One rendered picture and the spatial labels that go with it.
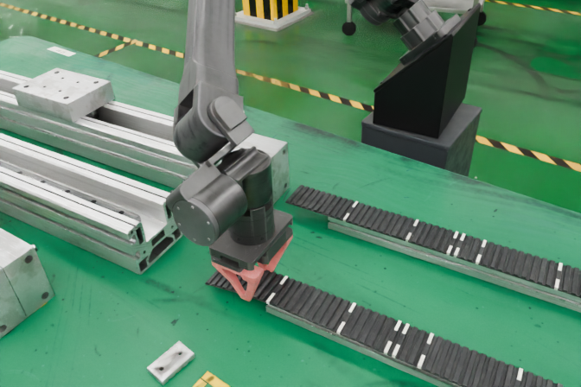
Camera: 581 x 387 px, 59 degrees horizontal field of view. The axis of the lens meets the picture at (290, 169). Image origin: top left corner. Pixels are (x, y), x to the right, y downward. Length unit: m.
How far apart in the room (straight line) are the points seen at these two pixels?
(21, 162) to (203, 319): 0.48
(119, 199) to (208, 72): 0.32
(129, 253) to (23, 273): 0.13
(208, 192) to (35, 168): 0.52
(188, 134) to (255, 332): 0.28
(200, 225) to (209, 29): 0.25
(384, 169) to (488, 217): 0.21
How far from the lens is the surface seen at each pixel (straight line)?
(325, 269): 0.77
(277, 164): 0.85
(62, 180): 0.95
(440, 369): 0.64
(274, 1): 4.04
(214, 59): 0.63
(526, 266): 0.78
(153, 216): 0.82
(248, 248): 0.63
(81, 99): 1.06
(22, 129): 1.23
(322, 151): 1.02
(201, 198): 0.53
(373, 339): 0.65
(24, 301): 0.79
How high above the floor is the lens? 1.33
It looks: 35 degrees down
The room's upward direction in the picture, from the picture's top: 3 degrees counter-clockwise
